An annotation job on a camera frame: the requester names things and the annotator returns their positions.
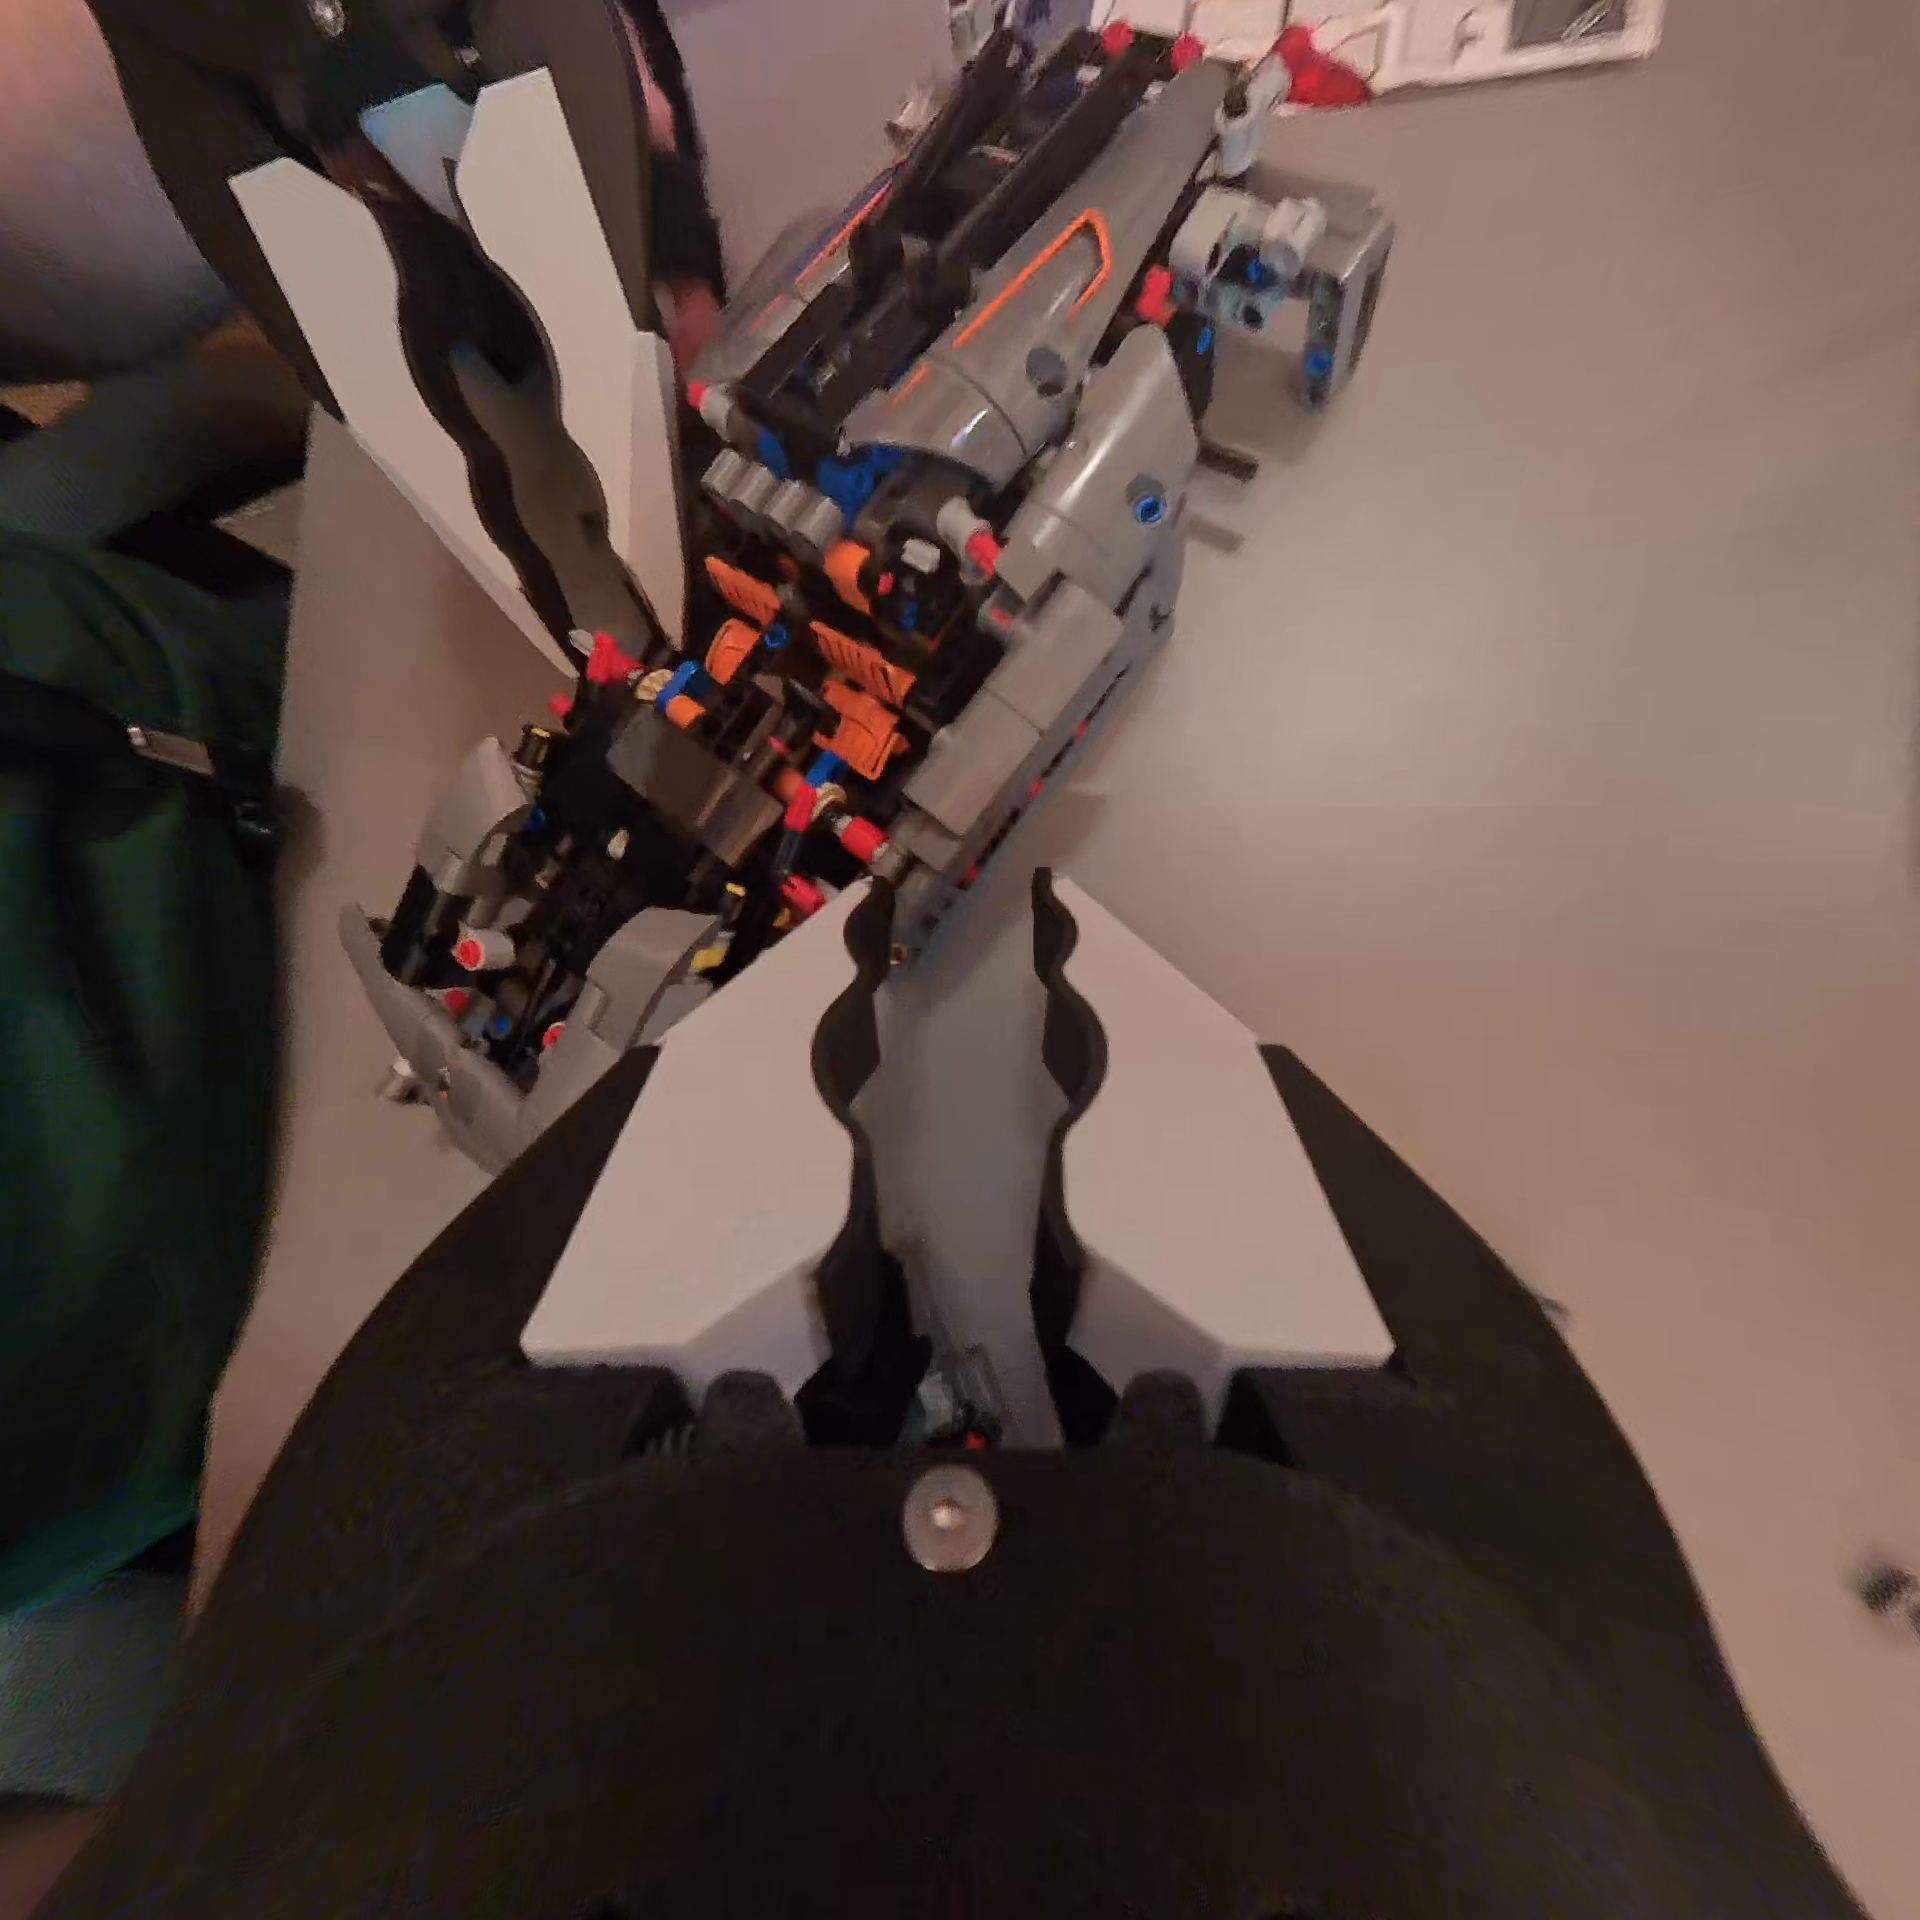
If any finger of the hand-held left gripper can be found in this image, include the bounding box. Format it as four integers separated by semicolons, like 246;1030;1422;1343
449;65;693;665
229;151;578;680

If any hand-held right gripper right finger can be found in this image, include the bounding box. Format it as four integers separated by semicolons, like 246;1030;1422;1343
1030;866;1397;1402

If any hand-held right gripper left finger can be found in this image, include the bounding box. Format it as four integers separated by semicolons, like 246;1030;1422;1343
518;881;887;1413

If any grey lego car model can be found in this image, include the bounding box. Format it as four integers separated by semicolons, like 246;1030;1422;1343
335;23;1397;1175

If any person's left forearm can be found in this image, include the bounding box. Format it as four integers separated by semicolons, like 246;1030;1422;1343
0;0;225;393

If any lego sticker sheet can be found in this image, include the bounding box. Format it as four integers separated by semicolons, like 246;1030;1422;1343
1184;0;1665;96

